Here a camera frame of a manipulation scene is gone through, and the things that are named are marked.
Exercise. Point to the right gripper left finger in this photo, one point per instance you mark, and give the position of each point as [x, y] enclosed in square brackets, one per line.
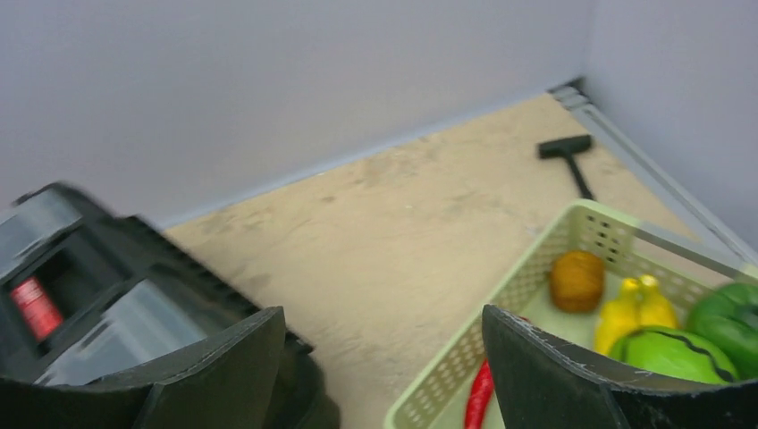
[225, 381]

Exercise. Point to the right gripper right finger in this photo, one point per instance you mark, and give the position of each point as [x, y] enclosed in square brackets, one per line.
[543, 381]

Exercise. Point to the green toy watermelon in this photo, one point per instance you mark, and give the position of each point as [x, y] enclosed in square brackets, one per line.
[675, 353]

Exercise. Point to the red chili pepper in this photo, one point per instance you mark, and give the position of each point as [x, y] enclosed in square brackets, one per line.
[479, 397]

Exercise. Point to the light green plastic basket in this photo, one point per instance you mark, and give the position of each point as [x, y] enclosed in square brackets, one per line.
[628, 247]

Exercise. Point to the brown kiwi fruit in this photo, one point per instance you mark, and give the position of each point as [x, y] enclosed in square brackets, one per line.
[577, 281]

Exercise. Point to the yellow banana bunch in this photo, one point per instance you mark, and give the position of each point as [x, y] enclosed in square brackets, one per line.
[639, 303]

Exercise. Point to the black plastic toolbox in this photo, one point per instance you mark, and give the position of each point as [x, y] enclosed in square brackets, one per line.
[86, 293]

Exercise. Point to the green bell pepper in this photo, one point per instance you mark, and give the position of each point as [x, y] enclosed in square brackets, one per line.
[727, 317]

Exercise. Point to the aluminium table rail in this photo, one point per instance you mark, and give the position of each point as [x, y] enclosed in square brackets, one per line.
[701, 221]

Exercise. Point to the black T-handle tool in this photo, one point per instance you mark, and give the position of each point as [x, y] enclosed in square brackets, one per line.
[566, 149]

